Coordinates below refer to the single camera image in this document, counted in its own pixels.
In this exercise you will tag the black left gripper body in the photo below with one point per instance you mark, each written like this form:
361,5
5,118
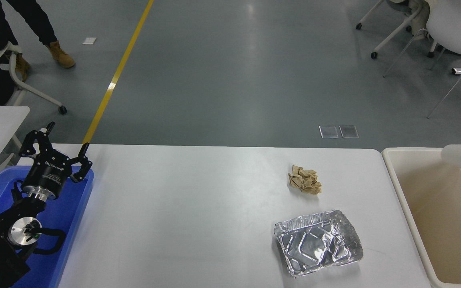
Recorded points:
48,174

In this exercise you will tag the silver foil tray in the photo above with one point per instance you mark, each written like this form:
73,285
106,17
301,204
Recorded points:
318,244

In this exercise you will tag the blue plastic tray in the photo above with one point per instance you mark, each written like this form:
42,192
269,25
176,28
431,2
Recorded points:
72,208

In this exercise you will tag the large pale plastic bin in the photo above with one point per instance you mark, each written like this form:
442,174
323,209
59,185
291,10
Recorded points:
438,216

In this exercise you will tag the white rolling office chair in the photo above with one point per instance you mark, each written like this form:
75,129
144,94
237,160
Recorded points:
12,68

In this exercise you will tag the yellow floor tape line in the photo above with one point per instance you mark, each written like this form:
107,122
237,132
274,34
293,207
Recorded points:
112,82

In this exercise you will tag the person in tan boots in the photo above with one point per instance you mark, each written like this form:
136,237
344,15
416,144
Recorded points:
34,20

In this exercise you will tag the clear floor plate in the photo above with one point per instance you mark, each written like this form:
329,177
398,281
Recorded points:
328,132
348,131

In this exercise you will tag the white shell chair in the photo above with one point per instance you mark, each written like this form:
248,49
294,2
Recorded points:
454,28

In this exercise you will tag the white-framed caster chair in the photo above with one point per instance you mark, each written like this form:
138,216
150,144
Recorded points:
394,30

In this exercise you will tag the crumpled tan paper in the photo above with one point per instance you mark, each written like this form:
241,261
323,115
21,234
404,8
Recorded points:
304,180

